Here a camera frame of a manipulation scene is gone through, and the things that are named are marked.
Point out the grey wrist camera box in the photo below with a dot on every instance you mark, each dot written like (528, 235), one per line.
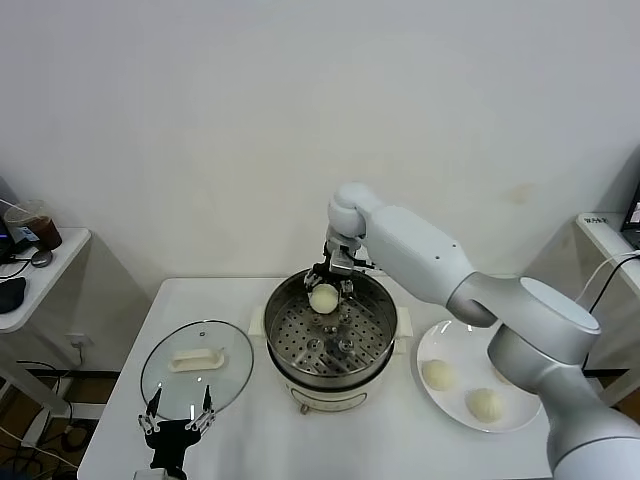
(342, 262)
(155, 474)

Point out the white side table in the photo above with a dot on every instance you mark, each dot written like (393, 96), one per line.
(65, 250)
(600, 235)

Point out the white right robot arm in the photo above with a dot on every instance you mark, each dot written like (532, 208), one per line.
(410, 240)

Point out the glass pot lid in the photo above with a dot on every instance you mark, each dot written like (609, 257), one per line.
(197, 360)

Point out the white steamed baozi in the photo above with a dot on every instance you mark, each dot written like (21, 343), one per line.
(482, 404)
(500, 376)
(324, 300)
(440, 375)

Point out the clear iced coffee cup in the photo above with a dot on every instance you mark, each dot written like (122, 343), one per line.
(32, 225)

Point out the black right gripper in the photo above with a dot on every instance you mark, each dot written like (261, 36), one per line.
(335, 280)

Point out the white round plate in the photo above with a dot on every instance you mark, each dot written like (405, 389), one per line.
(450, 415)

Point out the stainless steel steamer basket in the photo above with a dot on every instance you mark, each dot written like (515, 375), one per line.
(290, 340)

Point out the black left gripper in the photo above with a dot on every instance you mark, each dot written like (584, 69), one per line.
(172, 442)

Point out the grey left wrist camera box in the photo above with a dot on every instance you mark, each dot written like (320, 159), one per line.
(155, 474)

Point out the black computer mouse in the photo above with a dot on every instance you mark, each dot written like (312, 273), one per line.
(11, 295)

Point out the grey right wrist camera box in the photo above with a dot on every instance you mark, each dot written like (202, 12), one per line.
(342, 262)

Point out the black laptop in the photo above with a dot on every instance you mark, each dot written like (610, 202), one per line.
(632, 235)

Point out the white wall power socket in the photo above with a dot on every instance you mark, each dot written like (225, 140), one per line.
(82, 342)

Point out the white drinking straw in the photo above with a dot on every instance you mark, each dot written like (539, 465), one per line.
(9, 204)

